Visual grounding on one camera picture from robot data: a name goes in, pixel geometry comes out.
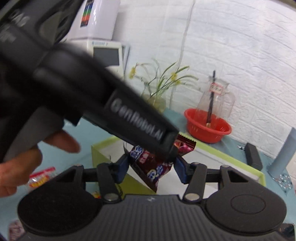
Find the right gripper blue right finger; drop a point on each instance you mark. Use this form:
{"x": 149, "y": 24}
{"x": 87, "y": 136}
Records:
{"x": 194, "y": 175}

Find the grey cylinder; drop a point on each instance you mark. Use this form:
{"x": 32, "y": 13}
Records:
{"x": 284, "y": 156}

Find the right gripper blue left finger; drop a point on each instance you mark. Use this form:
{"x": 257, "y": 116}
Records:
{"x": 111, "y": 174}

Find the glass vase with plant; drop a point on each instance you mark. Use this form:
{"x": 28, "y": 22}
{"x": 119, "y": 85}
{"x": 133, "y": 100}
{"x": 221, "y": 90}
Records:
{"x": 157, "y": 82}

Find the dark red snack packet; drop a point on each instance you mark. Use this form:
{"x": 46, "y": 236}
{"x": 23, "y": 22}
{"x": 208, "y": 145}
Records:
{"x": 151, "y": 168}

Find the clear glass pitcher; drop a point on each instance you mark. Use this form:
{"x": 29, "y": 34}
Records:
{"x": 224, "y": 99}

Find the black straw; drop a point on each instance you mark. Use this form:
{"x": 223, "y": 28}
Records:
{"x": 208, "y": 121}

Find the red plastic basket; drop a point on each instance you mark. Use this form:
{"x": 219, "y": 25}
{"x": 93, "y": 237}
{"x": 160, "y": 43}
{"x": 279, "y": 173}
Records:
{"x": 197, "y": 127}

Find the white touchscreen appliance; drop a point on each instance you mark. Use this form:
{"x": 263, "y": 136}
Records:
{"x": 112, "y": 55}

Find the red yellow snack packet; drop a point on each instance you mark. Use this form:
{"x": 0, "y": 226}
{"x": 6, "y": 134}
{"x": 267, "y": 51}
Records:
{"x": 37, "y": 179}

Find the white water purifier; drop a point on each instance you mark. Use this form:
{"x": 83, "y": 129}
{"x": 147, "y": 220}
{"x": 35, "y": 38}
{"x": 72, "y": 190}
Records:
{"x": 95, "y": 20}

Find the person's left hand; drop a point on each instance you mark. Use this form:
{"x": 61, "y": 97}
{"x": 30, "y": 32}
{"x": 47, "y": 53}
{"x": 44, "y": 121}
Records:
{"x": 16, "y": 172}

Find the small black box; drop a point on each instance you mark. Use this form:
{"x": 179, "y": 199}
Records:
{"x": 252, "y": 156}

